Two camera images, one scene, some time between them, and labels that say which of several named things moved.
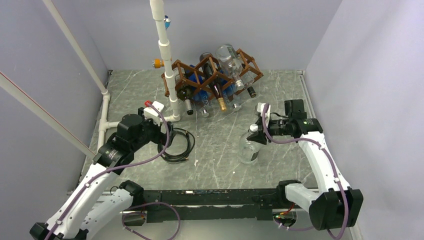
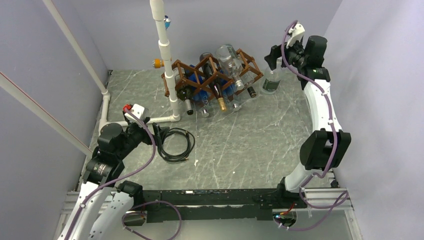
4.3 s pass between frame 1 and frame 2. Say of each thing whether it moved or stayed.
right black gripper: moved
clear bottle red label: moved
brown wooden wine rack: stayed
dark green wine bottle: stayed
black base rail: stayed
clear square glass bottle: stayed
